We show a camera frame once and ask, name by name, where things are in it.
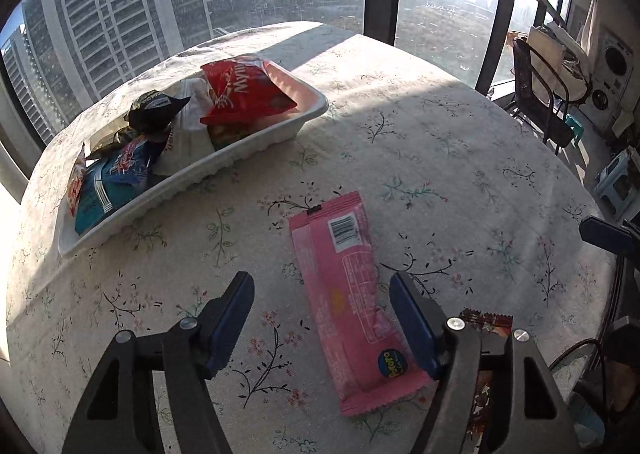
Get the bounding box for brown patterned snack packet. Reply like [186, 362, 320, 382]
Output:
[459, 308, 514, 440]

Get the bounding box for red snack bag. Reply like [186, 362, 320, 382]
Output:
[200, 55, 297, 126]

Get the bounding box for white plastic tray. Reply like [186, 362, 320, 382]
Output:
[57, 54, 329, 257]

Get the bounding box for pink snack packet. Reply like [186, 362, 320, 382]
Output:
[288, 191, 428, 417]

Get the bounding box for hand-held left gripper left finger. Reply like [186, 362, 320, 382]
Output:
[60, 271, 256, 454]

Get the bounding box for floral tablecloth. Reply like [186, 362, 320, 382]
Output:
[5, 21, 618, 454]

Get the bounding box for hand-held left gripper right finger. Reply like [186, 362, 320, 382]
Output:
[389, 271, 583, 454]

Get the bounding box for gold snack packet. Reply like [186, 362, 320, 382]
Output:
[86, 128, 146, 158]

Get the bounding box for small green stool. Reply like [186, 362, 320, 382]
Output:
[564, 114, 587, 146]

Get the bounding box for grey plastic stool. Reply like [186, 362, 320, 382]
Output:
[592, 148, 640, 223]

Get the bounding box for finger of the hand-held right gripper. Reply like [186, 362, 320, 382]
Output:
[579, 215, 640, 253]

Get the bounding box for black chair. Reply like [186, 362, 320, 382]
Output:
[502, 36, 576, 156]

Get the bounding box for red white snack packet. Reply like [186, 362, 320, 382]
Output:
[66, 144, 87, 216]

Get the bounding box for white washing machine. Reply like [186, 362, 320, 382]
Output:
[591, 30, 634, 135]

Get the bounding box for small dark snack packet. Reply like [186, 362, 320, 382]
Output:
[128, 91, 192, 136]

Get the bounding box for white snack bag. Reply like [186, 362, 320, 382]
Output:
[154, 78, 217, 176]

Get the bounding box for blue snack packet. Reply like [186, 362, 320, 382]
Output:
[75, 138, 167, 236]

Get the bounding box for black cable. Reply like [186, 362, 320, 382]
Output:
[550, 338, 608, 376]

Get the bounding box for grey high-rise building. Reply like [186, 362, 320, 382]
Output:
[22, 0, 216, 135]

